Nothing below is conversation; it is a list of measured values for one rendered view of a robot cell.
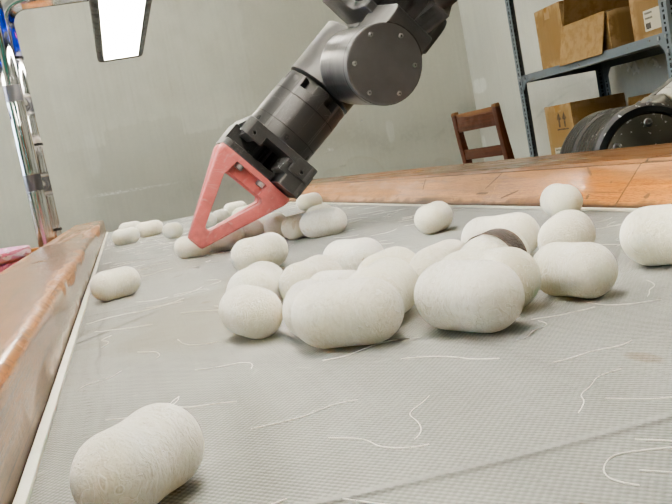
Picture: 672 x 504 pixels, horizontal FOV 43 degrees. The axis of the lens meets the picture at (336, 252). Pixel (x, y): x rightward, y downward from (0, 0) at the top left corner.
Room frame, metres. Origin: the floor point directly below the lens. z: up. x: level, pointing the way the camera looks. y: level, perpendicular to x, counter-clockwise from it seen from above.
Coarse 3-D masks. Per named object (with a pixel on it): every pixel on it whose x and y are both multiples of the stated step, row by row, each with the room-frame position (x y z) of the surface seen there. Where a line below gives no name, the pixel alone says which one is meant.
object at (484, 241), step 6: (504, 228) 0.32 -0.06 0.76; (486, 234) 0.31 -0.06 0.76; (516, 234) 0.32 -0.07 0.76; (474, 240) 0.31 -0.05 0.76; (480, 240) 0.30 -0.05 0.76; (486, 240) 0.30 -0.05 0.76; (492, 240) 0.30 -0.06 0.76; (498, 240) 0.30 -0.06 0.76; (522, 240) 0.32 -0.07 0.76; (468, 246) 0.30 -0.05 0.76; (474, 246) 0.30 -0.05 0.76; (480, 246) 0.30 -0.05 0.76; (486, 246) 0.30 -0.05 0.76; (492, 246) 0.30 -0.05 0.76; (498, 246) 0.30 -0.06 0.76; (504, 246) 0.30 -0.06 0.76; (528, 246) 0.32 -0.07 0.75; (528, 252) 0.32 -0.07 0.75
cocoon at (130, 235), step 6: (126, 228) 1.07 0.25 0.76; (132, 228) 1.07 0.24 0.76; (114, 234) 1.07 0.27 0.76; (120, 234) 1.07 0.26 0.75; (126, 234) 1.06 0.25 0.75; (132, 234) 1.06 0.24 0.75; (138, 234) 1.07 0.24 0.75; (114, 240) 1.07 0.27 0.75; (120, 240) 1.07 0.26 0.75; (126, 240) 1.07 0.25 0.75; (132, 240) 1.07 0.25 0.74
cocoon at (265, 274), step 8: (256, 264) 0.36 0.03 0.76; (264, 264) 0.36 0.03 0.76; (272, 264) 0.36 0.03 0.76; (240, 272) 0.34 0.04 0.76; (248, 272) 0.34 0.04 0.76; (256, 272) 0.34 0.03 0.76; (264, 272) 0.34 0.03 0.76; (272, 272) 0.35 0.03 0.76; (280, 272) 0.36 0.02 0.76; (232, 280) 0.34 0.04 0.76; (240, 280) 0.34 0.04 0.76; (248, 280) 0.34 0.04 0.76; (256, 280) 0.34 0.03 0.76; (264, 280) 0.34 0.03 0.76; (272, 280) 0.34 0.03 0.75; (272, 288) 0.34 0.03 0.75; (280, 296) 0.35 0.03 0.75
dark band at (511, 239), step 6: (498, 228) 0.32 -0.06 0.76; (480, 234) 0.31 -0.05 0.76; (492, 234) 0.31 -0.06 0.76; (498, 234) 0.31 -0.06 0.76; (504, 234) 0.31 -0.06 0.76; (510, 234) 0.31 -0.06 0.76; (468, 240) 0.31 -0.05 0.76; (504, 240) 0.31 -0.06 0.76; (510, 240) 0.31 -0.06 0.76; (516, 240) 0.31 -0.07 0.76; (510, 246) 0.30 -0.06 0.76; (516, 246) 0.31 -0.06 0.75; (522, 246) 0.31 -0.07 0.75
